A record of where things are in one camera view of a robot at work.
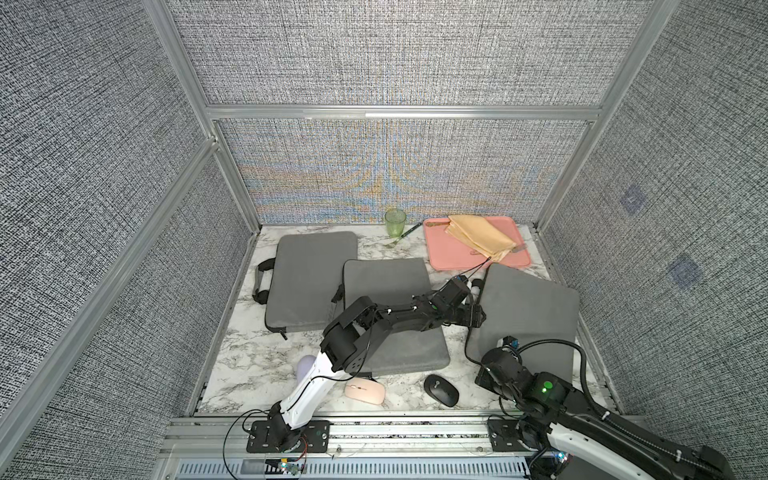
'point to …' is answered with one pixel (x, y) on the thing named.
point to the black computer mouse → (442, 390)
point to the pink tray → (443, 252)
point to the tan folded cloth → (479, 233)
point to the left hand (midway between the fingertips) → (485, 316)
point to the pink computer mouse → (364, 389)
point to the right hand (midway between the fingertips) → (475, 366)
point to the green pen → (411, 230)
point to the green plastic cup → (395, 222)
